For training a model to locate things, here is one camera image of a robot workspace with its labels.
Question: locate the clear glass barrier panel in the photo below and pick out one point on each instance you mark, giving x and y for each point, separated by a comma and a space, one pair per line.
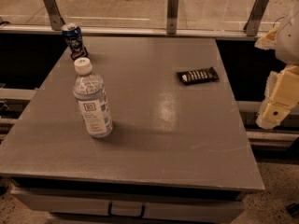
228, 15

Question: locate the blue soda can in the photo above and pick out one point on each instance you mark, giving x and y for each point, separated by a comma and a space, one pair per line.
73, 37

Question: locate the middle metal barrier bracket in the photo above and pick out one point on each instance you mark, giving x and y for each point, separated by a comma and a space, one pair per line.
172, 17

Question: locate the right metal barrier bracket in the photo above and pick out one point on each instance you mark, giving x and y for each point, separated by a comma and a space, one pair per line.
252, 26

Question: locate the metal barrier base rail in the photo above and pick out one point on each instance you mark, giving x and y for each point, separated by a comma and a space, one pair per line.
142, 32

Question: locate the black drawer handle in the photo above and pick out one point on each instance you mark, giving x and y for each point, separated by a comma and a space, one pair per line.
124, 209

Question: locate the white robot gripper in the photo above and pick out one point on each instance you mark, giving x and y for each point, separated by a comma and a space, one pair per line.
289, 42

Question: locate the left metal barrier bracket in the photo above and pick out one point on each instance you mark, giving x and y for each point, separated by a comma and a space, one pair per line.
56, 19

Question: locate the grey table drawer unit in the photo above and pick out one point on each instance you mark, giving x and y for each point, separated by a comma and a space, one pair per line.
73, 202

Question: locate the clear blue plastic water bottle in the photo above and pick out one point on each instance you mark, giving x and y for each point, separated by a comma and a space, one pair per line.
91, 97

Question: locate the metal barrier bracket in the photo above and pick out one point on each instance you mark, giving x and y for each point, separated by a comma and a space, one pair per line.
252, 26
56, 19
172, 17

